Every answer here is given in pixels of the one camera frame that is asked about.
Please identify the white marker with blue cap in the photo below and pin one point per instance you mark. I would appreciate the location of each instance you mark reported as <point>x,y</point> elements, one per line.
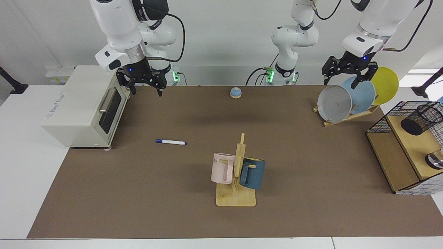
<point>171,141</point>

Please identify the black mesh pen holder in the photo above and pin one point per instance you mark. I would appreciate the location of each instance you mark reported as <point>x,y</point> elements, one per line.
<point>415,124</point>

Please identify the light blue plate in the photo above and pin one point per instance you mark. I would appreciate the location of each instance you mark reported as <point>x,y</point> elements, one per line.
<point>363,98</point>

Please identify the grey plate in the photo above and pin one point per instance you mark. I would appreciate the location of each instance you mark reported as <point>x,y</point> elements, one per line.
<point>334,103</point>

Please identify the yellow plate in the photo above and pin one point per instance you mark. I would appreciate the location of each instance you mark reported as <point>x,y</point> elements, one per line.
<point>386,86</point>

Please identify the wooden plate rack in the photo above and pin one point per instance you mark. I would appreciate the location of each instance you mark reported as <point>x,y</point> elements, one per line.
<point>360,114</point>

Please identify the pale toaster oven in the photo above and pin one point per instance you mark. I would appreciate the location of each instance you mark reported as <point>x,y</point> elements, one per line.
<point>79,103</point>

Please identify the pink cup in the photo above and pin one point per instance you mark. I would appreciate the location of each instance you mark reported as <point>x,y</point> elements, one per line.
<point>221,169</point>

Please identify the brown table cloth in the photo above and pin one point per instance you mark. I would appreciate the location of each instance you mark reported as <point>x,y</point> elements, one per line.
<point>173,190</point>

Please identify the glass lid with metal knob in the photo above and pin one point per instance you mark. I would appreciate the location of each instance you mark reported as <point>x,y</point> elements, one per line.
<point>435,160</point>

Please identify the teal cup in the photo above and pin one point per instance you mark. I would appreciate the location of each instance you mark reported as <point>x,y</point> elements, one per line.
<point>254,174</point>

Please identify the wooden cup stand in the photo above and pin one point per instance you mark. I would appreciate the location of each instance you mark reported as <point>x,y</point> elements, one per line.
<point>236,199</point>

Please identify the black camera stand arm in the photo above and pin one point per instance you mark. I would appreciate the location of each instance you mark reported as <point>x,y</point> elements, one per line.
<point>14,86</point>
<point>424,89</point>

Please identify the white wall socket strip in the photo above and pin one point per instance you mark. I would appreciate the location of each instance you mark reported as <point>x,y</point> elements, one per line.
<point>57,75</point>

